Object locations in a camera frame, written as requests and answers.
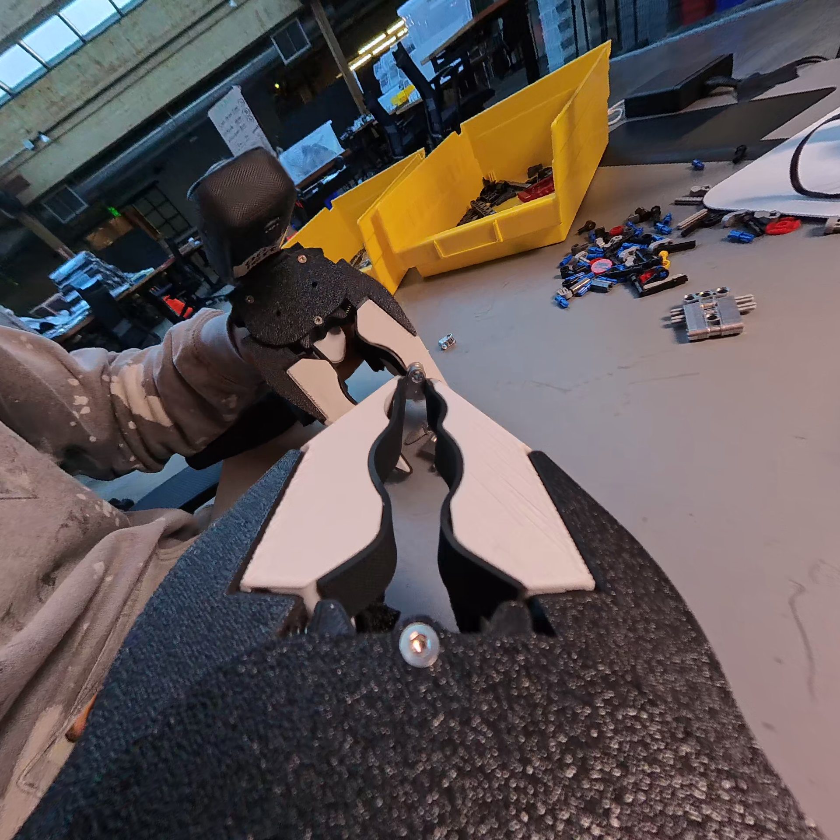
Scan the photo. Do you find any pile of black building parts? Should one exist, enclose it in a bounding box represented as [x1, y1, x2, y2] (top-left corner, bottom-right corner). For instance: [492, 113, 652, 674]
[456, 164, 555, 227]

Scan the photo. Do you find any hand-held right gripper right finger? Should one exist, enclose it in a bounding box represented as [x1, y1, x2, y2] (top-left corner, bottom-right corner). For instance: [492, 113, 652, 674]
[427, 381, 598, 618]

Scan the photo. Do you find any pile of small coloured pieces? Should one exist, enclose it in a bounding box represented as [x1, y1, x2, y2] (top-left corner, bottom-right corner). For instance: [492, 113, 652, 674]
[552, 204, 804, 309]

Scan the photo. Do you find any black dimpled pad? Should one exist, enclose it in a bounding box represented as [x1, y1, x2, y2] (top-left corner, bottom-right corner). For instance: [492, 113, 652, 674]
[184, 392, 322, 471]

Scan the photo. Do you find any computer monitor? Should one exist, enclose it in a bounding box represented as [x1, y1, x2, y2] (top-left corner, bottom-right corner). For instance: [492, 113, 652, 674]
[279, 121, 346, 182]

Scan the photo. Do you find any small grey beam assembly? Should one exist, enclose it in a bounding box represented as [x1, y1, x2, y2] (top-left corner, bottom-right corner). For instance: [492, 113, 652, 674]
[663, 287, 758, 345]

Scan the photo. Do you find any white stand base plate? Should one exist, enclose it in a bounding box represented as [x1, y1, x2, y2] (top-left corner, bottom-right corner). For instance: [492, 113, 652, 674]
[703, 108, 840, 220]

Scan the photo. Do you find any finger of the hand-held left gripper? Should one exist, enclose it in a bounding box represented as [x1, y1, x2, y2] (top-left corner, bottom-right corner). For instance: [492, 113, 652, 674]
[285, 352, 358, 425]
[352, 300, 445, 388]

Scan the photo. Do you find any yellow bin with grey parts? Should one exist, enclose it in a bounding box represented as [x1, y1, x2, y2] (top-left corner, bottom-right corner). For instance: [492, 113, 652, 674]
[283, 147, 427, 270]

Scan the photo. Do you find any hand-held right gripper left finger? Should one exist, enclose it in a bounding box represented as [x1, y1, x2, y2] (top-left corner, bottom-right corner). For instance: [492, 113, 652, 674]
[239, 378, 401, 618]

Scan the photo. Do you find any black motor cable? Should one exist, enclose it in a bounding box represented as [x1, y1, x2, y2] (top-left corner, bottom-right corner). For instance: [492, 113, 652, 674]
[788, 119, 840, 200]

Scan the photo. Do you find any black power adapter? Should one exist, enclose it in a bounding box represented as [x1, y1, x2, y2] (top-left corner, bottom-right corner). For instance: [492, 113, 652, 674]
[624, 53, 736, 119]

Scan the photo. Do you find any yellow bin with black parts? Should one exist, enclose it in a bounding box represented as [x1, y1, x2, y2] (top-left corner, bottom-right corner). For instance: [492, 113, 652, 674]
[357, 40, 614, 292]

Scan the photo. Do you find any white paper sign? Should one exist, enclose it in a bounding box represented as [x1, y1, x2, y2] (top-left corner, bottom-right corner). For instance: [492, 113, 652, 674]
[208, 86, 274, 156]

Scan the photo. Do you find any black flat mat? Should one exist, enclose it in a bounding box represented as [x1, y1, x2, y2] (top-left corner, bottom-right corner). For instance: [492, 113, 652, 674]
[602, 86, 840, 168]

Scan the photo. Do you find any glass skylight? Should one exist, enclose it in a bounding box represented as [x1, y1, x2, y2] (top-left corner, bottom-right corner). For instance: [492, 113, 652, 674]
[0, 0, 145, 93]

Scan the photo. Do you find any grey desk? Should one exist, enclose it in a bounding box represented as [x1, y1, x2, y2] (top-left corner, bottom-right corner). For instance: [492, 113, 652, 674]
[217, 27, 840, 840]

